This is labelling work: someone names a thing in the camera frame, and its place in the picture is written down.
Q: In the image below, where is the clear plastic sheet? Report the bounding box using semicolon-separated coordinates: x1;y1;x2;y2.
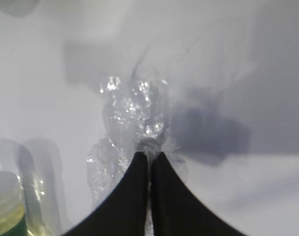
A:
87;76;188;207

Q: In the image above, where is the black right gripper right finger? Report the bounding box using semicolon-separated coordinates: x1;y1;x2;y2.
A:
150;152;243;236

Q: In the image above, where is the yellow oil bottle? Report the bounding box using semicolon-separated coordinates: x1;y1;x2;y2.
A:
0;138;71;236

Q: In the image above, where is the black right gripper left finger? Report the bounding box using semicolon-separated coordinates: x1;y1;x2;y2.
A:
65;152;148;236

